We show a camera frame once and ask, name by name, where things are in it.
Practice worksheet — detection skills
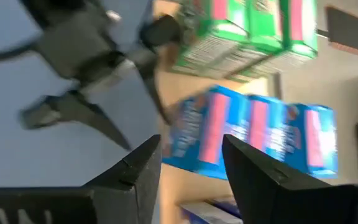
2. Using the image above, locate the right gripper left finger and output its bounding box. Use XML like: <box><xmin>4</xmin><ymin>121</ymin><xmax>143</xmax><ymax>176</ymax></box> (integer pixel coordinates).
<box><xmin>83</xmin><ymin>134</ymin><xmax>162</xmax><ymax>224</ymax></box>

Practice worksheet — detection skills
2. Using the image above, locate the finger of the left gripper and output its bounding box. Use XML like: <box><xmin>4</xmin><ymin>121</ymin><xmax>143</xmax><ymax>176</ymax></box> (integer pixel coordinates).
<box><xmin>18</xmin><ymin>90</ymin><xmax>132</xmax><ymax>152</ymax></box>
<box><xmin>128</xmin><ymin>49</ymin><xmax>173</xmax><ymax>126</ymax></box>

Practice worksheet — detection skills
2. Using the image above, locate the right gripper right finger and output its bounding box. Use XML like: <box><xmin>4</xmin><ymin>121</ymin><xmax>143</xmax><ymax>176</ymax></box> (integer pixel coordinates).
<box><xmin>221</xmin><ymin>133</ymin><xmax>358</xmax><ymax>224</ymax></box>

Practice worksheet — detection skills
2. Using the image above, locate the Rice Krispies cereal box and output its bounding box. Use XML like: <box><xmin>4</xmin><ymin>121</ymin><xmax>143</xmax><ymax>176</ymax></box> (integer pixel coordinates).
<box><xmin>246</xmin><ymin>95</ymin><xmax>290</xmax><ymax>162</ymax></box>
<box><xmin>162</xmin><ymin>84</ymin><xmax>250</xmax><ymax>181</ymax></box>
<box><xmin>284</xmin><ymin>104</ymin><xmax>339</xmax><ymax>180</ymax></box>

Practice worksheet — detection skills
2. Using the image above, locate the Frosted Flakes cereal box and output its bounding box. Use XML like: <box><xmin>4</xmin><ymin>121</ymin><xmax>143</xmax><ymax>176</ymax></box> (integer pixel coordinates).
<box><xmin>178</xmin><ymin>200</ymin><xmax>244</xmax><ymax>224</ymax></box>

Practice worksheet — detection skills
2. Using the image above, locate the Apple Jacks cereal box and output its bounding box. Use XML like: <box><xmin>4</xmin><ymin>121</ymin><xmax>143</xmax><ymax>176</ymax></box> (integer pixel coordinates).
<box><xmin>228</xmin><ymin>0</ymin><xmax>287</xmax><ymax>82</ymax></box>
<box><xmin>283</xmin><ymin>0</ymin><xmax>319</xmax><ymax>71</ymax></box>
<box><xmin>171</xmin><ymin>0</ymin><xmax>251</xmax><ymax>78</ymax></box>

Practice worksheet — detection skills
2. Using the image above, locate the wooden shelf with black legs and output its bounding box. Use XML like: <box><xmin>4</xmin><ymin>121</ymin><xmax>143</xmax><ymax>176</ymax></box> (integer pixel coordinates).
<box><xmin>152</xmin><ymin>0</ymin><xmax>287</xmax><ymax>224</ymax></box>

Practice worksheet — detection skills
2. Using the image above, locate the blue table mat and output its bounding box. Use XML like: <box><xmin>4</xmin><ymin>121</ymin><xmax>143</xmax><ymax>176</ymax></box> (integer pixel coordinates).
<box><xmin>0</xmin><ymin>0</ymin><xmax>161</xmax><ymax>188</ymax></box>

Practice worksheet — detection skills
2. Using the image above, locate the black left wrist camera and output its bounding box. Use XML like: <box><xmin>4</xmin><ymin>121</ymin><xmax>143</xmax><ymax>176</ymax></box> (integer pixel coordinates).
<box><xmin>139</xmin><ymin>14</ymin><xmax>183</xmax><ymax>50</ymax></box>

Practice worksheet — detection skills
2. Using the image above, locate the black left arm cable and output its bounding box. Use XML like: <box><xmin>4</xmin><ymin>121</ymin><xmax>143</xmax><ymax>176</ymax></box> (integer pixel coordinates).
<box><xmin>0</xmin><ymin>42</ymin><xmax>42</xmax><ymax>62</ymax></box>

